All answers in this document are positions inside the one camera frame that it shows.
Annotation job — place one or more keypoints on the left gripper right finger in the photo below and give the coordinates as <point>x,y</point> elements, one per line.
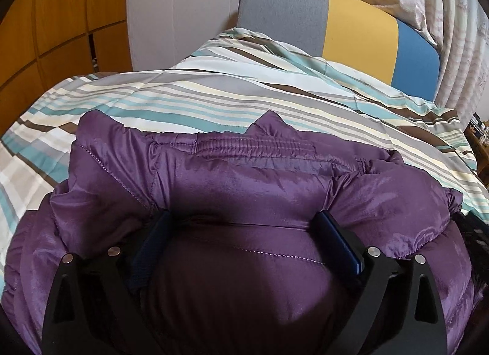
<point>384,305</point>

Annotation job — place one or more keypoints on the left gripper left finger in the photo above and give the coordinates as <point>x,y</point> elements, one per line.
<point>96,303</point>

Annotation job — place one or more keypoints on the purple quilted down jacket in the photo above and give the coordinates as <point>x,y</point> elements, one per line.
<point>239,273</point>

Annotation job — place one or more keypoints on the wooden desk with clutter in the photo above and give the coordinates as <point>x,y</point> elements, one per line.
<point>477,134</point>

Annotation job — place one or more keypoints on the pink patterned curtain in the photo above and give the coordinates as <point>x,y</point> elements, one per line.
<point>458,29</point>

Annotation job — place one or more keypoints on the grey yellow blue headboard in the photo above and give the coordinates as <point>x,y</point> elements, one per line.
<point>353,33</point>

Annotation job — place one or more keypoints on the striped bed duvet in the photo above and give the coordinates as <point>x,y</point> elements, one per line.
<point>226,85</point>

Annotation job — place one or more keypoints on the orange wooden wardrobe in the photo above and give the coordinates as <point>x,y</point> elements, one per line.
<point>46,41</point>

